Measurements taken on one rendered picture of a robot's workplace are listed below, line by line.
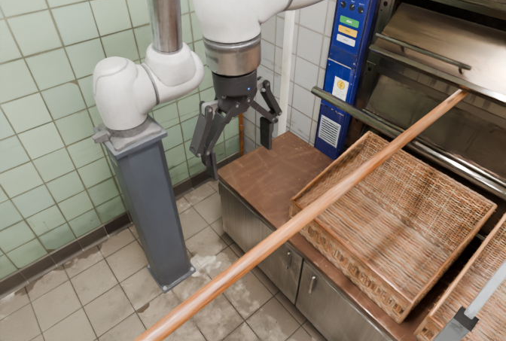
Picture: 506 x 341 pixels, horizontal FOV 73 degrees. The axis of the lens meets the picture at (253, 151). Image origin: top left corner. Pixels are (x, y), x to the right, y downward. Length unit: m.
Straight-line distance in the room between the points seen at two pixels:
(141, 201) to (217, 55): 1.03
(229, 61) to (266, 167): 1.25
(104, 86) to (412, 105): 1.12
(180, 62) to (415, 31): 0.81
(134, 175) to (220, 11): 0.98
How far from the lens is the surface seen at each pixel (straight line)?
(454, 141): 1.46
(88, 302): 2.16
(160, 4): 1.14
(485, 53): 1.31
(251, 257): 0.69
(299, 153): 1.84
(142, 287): 2.10
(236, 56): 0.53
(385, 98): 1.54
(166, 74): 1.23
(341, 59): 1.57
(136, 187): 1.43
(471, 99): 1.38
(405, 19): 1.41
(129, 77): 1.20
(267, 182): 1.67
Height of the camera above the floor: 1.79
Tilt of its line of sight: 41 degrees down
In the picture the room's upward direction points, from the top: straight up
